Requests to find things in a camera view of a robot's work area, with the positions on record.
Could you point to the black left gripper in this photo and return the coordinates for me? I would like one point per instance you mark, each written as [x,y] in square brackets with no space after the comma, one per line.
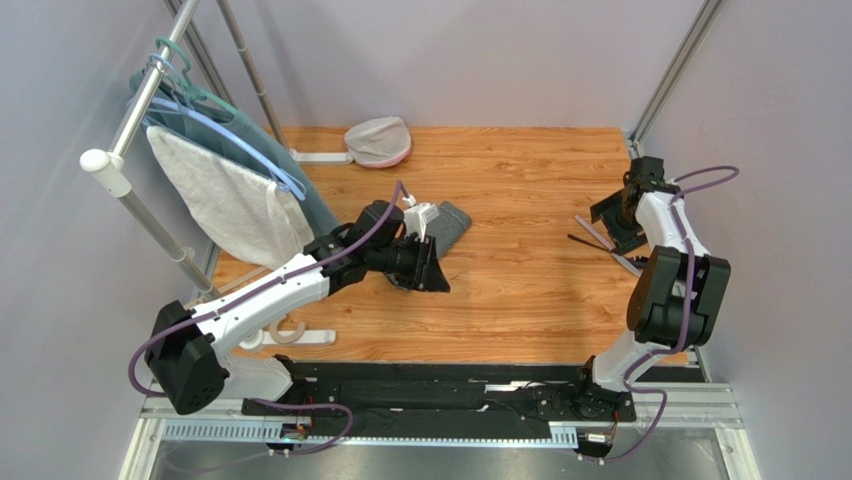
[425,275]

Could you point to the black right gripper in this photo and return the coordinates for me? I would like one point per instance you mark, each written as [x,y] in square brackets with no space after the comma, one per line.
[617,217]

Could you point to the grey cloth napkin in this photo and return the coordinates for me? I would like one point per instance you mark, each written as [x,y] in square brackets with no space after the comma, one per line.
[449,226]

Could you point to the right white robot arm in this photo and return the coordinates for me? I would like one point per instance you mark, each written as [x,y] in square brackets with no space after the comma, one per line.
[677,298]

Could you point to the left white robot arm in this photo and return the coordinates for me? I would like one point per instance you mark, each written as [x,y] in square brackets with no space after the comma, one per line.
[190,350]

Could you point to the white mesh cap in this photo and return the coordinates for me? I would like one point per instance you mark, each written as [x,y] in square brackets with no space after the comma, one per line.
[379,143]

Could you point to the light blue hanger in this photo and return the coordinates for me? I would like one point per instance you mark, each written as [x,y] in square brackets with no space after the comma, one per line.
[204,119]

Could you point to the white towel on hanger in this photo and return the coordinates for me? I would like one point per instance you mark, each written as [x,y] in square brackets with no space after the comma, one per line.
[243,212]

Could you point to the beige wooden hanger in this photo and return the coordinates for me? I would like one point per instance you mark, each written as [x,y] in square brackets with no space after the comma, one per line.
[286,329]

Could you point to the white clothes rack base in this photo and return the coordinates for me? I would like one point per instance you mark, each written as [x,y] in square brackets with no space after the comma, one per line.
[299,338]

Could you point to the teal shirt on hanger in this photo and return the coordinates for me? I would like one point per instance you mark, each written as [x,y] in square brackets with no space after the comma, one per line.
[317,212]

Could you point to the black mounting rail plate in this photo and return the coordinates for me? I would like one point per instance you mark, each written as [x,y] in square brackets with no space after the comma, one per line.
[448,401]

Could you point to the aluminium frame rail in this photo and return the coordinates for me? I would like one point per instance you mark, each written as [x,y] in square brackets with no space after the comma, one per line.
[660,407]

